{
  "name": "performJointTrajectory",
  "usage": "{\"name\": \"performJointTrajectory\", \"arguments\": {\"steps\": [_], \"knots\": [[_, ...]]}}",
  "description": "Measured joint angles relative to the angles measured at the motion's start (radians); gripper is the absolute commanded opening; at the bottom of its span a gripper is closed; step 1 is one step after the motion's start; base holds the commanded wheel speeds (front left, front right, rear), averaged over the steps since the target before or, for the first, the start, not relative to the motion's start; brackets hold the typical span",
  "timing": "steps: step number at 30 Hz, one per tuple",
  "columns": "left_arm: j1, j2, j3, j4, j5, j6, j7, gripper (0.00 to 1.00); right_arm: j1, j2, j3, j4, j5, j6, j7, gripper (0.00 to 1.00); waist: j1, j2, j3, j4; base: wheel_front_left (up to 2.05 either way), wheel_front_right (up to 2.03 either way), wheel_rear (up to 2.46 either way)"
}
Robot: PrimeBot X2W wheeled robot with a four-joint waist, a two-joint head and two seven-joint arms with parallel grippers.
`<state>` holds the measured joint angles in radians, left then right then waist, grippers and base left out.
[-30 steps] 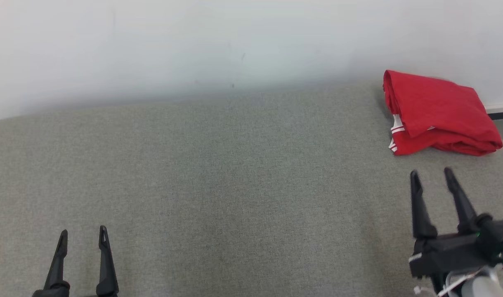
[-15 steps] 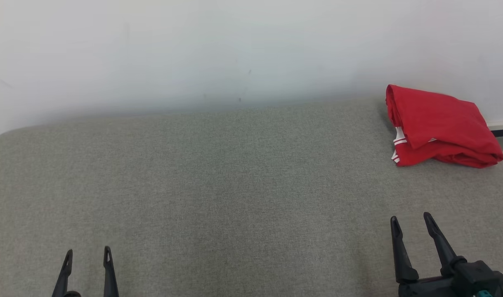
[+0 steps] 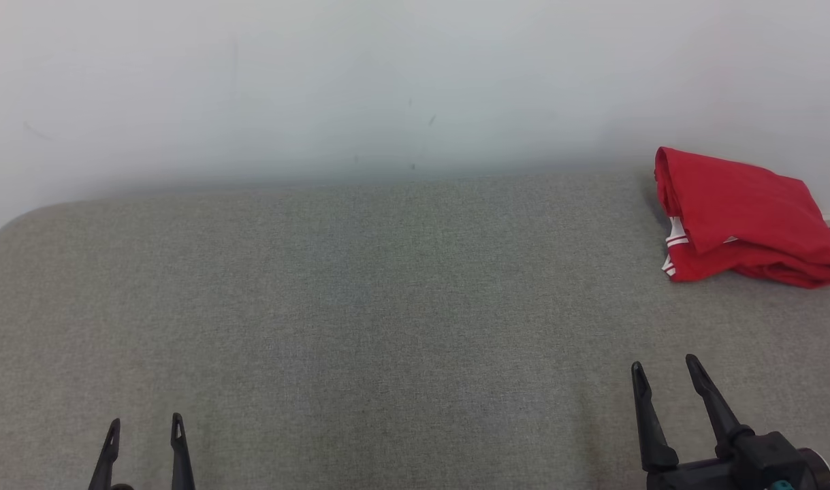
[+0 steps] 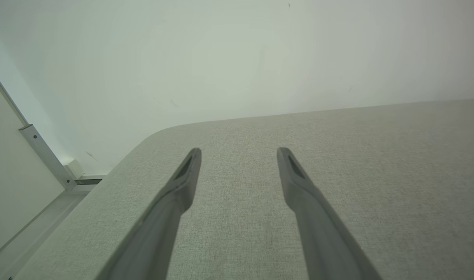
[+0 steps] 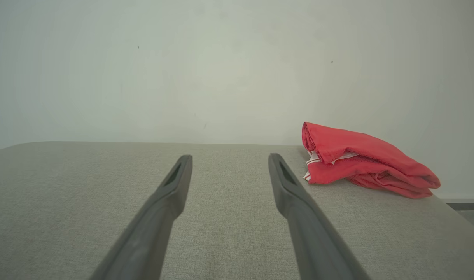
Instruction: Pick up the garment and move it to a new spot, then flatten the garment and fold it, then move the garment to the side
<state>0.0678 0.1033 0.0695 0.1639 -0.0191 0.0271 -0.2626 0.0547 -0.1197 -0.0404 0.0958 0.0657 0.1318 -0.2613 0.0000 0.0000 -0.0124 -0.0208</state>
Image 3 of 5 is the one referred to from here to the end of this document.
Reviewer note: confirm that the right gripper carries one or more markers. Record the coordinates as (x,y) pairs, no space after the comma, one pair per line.
(694,478)

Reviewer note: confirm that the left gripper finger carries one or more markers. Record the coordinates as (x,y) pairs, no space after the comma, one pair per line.
(182,463)
(107,463)

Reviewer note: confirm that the grey fabric sofa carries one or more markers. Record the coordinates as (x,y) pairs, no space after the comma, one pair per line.
(387,306)

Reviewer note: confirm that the red shorts with white label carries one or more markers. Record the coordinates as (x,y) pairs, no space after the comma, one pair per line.
(735,197)

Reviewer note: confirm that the red garment with white stripe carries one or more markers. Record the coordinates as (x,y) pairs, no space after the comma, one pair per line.
(782,265)

